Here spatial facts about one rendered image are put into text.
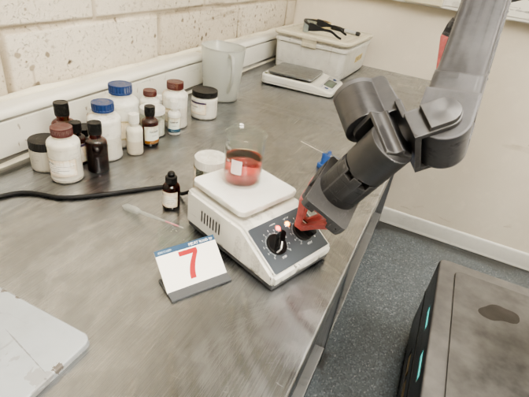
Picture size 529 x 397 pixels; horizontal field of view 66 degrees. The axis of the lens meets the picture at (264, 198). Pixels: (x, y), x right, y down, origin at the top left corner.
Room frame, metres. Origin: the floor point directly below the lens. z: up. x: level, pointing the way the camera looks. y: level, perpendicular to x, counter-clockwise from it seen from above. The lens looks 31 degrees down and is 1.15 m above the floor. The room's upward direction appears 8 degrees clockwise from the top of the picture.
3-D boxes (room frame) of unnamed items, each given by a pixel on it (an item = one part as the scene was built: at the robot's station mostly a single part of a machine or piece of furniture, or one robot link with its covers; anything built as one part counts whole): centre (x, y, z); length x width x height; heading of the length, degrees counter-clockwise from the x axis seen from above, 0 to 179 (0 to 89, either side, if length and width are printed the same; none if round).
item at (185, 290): (0.43, 0.08, 0.77); 0.09 x 0.06 x 0.04; 129
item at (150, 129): (0.83, 0.27, 0.79); 0.04 x 0.04 x 0.09
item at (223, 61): (1.20, 0.17, 0.82); 0.18 x 0.13 x 0.15; 24
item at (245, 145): (0.57, 0.04, 0.88); 0.07 x 0.06 x 0.08; 27
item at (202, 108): (1.04, 0.19, 0.79); 0.07 x 0.07 x 0.07
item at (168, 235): (0.50, 0.13, 0.76); 0.06 x 0.06 x 0.02
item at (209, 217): (0.54, 0.01, 0.79); 0.22 x 0.13 x 0.08; 49
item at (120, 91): (0.82, 0.33, 0.81); 0.07 x 0.07 x 0.13
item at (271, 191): (0.55, 0.03, 0.83); 0.12 x 0.12 x 0.01; 49
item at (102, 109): (0.74, 0.33, 0.81); 0.06 x 0.06 x 0.11
